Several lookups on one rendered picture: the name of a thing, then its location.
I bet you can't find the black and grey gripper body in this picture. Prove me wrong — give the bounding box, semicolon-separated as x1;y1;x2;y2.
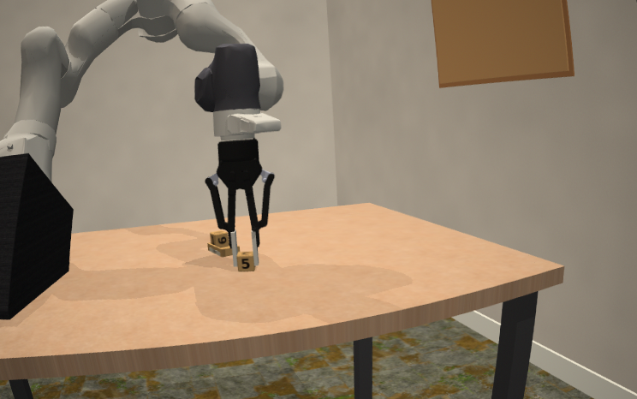
217;138;262;190

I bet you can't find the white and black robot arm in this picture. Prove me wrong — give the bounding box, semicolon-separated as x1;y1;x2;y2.
0;0;283;180

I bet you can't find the tan number cube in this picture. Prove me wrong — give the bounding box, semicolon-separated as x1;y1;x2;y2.
210;230;229;247
236;251;255;272

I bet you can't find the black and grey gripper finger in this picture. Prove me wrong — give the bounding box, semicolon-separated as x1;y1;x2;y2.
242;170;275;266
205;172;238;266

